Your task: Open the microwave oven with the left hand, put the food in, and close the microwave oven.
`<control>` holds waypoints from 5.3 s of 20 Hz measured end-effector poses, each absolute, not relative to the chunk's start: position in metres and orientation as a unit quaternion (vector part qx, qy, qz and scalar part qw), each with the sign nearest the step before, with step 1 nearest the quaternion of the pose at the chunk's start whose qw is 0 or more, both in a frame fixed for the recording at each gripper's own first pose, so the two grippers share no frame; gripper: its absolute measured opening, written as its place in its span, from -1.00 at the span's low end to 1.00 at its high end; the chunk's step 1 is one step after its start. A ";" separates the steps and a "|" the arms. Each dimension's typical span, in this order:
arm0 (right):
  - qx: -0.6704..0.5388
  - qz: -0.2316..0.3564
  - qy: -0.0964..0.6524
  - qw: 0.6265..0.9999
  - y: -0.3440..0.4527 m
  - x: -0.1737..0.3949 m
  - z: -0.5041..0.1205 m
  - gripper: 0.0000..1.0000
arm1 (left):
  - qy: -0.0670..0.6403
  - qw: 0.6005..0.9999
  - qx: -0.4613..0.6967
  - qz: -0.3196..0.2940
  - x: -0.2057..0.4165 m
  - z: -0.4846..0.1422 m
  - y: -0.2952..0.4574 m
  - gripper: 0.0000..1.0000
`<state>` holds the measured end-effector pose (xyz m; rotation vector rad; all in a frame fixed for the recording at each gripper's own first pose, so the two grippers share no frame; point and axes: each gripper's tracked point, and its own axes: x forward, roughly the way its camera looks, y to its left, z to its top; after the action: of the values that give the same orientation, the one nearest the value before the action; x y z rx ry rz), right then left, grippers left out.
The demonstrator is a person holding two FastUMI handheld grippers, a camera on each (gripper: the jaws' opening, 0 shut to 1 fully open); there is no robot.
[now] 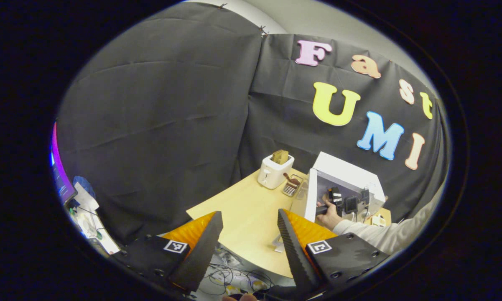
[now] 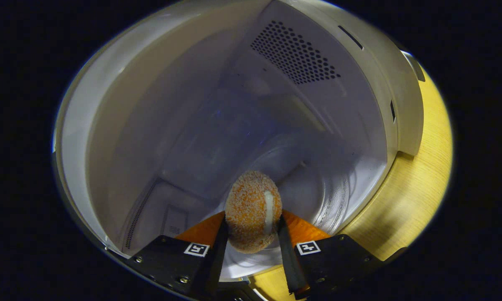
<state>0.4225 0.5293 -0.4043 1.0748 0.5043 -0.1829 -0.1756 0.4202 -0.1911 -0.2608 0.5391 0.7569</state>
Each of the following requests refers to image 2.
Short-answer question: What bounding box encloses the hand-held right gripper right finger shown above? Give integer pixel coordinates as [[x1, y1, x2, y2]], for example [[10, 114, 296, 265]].
[[277, 209, 408, 299]]

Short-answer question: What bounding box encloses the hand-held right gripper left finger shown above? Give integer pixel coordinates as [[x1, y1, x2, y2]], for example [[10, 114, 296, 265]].
[[127, 211, 230, 299]]

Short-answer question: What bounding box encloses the orange sugared doughnut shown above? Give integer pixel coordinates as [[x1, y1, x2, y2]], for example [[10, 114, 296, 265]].
[[225, 171, 283, 254]]

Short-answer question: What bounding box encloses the white microwave oven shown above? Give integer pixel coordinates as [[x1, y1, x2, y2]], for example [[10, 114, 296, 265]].
[[52, 0, 426, 281]]

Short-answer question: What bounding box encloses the glass turntable plate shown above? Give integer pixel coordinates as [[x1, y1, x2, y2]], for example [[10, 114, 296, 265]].
[[219, 134, 352, 280]]

